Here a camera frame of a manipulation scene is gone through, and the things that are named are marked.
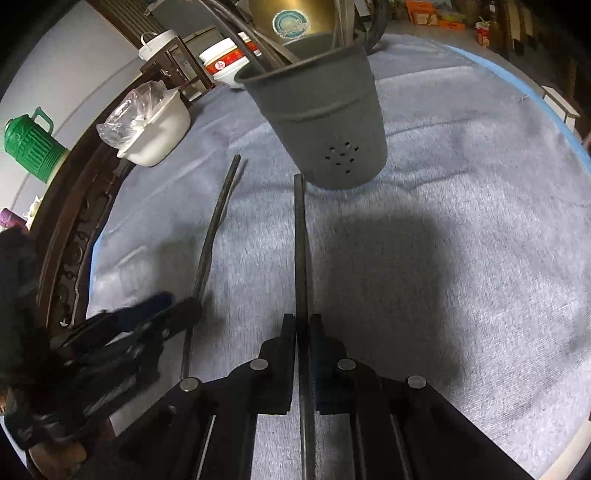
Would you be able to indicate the dark chopstick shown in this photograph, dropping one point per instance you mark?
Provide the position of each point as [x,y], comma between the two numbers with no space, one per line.
[302,258]
[214,235]
[277,46]
[251,48]

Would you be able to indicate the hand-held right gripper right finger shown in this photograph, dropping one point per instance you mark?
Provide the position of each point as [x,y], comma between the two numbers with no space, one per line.
[316,364]

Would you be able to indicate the white jar with red label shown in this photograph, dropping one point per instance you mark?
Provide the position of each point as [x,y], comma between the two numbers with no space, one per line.
[226,62]

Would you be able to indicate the small red jar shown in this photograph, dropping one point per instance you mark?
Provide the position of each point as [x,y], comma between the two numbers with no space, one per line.
[483,34]

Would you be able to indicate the clear plastic bag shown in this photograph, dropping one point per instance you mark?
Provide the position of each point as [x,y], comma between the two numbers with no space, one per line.
[127,115]

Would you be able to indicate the orange boxes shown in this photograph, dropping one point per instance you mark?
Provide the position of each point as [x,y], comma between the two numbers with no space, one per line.
[434,13]

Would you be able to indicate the small dark wooden stand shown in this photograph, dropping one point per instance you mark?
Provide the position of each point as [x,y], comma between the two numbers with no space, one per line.
[184,69]

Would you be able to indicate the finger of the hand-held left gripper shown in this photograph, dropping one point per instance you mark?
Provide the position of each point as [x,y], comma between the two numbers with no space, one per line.
[178,318]
[147,309]

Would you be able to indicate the grey perforated utensil holder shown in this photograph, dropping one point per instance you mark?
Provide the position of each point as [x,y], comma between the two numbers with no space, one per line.
[323,115]

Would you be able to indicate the white bowl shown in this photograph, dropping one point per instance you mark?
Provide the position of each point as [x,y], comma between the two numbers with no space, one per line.
[159,134]

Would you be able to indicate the small white stool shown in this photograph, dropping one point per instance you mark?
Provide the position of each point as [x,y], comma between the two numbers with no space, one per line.
[559,102]

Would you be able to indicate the gold round tin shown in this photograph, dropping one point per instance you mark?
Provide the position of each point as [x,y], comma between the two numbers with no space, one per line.
[291,21]

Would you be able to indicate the purple bottle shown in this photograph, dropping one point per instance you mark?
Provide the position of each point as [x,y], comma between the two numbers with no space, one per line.
[8,218]

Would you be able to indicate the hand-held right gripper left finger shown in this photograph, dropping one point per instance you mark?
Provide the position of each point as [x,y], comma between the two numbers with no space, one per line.
[288,364]

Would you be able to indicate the green thermos jug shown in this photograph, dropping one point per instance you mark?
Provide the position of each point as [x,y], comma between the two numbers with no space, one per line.
[34,145]

